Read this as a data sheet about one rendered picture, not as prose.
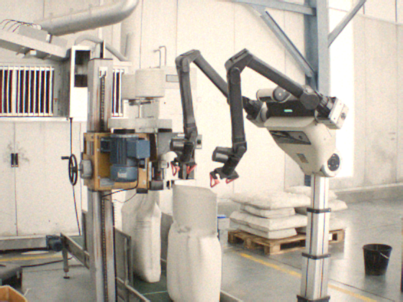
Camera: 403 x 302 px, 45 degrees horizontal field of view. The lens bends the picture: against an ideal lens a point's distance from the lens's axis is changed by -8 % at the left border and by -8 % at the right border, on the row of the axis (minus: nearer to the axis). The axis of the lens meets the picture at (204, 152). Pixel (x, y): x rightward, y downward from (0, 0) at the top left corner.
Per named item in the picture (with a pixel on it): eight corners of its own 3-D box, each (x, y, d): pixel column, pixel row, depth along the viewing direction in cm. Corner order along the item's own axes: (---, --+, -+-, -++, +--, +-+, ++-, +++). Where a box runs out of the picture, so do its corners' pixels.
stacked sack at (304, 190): (339, 201, 606) (340, 189, 605) (313, 204, 585) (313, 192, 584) (304, 195, 664) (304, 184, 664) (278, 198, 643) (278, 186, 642)
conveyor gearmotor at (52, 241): (68, 254, 425) (68, 237, 424) (52, 254, 418) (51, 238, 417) (60, 246, 451) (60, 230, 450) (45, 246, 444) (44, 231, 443)
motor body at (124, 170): (142, 182, 269) (142, 134, 267) (115, 183, 261) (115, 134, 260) (132, 180, 282) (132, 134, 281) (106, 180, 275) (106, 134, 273)
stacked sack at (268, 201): (315, 206, 571) (316, 193, 570) (268, 211, 539) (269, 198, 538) (292, 202, 608) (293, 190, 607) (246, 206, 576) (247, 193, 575)
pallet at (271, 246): (345, 241, 605) (346, 229, 604) (268, 256, 543) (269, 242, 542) (301, 230, 676) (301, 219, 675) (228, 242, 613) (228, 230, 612)
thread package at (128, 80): (147, 100, 297) (148, 71, 296) (124, 99, 290) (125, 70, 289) (138, 101, 310) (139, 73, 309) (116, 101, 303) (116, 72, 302)
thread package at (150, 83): (170, 98, 274) (170, 67, 273) (140, 98, 266) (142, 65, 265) (157, 100, 289) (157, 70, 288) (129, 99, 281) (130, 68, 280)
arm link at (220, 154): (247, 148, 231) (242, 139, 238) (223, 142, 228) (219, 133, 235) (237, 170, 236) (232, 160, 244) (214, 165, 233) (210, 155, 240)
